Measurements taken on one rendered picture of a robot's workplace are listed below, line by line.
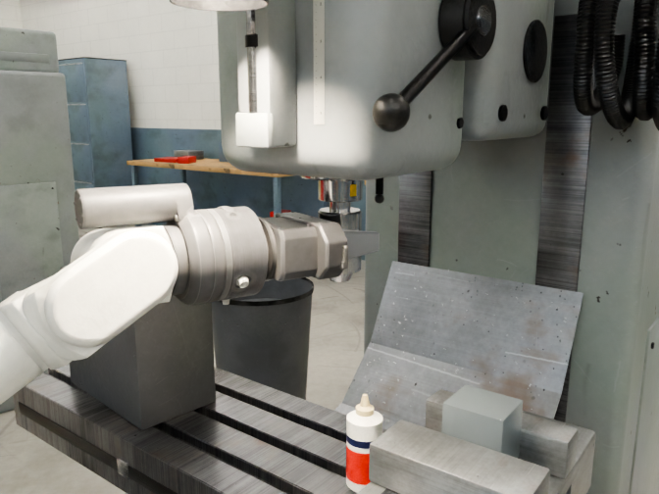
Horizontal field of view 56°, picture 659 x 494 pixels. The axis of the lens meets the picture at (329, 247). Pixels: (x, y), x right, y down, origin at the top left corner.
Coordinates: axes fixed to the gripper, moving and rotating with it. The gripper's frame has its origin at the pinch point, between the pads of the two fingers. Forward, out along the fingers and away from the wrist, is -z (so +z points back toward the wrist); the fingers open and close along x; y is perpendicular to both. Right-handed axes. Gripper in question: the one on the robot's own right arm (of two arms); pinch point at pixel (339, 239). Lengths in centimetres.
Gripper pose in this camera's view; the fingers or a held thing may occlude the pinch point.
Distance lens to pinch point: 66.4
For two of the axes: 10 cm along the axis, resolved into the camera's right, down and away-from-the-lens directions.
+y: -0.1, 9.8, 2.0
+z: -8.4, 1.1, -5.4
